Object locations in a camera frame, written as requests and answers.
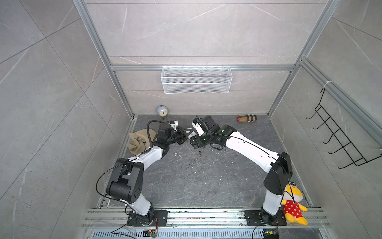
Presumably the yellow plush toy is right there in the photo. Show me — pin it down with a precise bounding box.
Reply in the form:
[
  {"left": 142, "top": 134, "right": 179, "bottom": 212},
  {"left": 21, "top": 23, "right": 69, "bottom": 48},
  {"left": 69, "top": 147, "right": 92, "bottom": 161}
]
[{"left": 281, "top": 182, "right": 308, "bottom": 226}]

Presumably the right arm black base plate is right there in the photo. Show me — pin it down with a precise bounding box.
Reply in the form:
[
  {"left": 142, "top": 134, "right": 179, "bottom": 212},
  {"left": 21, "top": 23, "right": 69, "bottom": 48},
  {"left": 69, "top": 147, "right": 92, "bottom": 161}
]
[{"left": 243, "top": 209, "right": 287, "bottom": 226}]

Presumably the white wire mesh basket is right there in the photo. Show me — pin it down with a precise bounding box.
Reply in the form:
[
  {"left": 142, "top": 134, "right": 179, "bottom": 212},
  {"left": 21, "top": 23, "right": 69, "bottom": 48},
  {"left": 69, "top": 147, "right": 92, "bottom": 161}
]
[{"left": 161, "top": 66, "right": 233, "bottom": 94}]

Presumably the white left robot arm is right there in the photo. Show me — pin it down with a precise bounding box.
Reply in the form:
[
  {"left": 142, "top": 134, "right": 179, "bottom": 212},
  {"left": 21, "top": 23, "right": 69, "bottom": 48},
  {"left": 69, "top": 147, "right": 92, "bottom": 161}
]
[{"left": 106, "top": 120, "right": 192, "bottom": 217}]

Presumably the small grey desk clock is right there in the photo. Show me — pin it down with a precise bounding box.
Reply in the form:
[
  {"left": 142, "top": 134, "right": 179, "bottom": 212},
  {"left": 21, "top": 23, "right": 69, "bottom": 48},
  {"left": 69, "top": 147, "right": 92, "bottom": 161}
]
[{"left": 157, "top": 105, "right": 169, "bottom": 120}]

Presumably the white remote control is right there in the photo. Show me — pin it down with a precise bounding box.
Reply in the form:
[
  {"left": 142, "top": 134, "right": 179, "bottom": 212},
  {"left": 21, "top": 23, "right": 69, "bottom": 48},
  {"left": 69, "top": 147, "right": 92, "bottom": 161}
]
[{"left": 185, "top": 128, "right": 194, "bottom": 135}]

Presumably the beige cap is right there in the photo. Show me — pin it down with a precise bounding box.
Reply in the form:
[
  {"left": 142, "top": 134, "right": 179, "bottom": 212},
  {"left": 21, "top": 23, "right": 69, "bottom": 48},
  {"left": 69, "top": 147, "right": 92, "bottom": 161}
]
[{"left": 127, "top": 129, "right": 157, "bottom": 156}]

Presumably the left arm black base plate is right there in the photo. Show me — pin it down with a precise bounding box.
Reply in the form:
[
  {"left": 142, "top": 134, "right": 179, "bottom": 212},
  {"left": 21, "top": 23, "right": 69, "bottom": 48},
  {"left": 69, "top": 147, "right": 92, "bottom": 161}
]
[{"left": 127, "top": 210, "right": 169, "bottom": 227}]

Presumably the aluminium front rail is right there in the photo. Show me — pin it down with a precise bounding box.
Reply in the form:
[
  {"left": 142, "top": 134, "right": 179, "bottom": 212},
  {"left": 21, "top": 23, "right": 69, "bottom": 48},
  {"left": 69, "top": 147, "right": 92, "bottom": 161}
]
[{"left": 82, "top": 208, "right": 330, "bottom": 229}]

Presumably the black wall hook rack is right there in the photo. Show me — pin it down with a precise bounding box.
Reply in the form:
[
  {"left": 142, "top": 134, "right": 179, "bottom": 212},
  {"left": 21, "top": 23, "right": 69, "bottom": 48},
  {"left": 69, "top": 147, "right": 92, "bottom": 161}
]
[{"left": 305, "top": 88, "right": 382, "bottom": 169}]

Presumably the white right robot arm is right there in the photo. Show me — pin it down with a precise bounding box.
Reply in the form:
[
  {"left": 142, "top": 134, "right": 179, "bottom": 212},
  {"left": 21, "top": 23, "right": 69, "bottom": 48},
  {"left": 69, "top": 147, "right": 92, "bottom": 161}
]
[{"left": 190, "top": 116, "right": 293, "bottom": 220}]

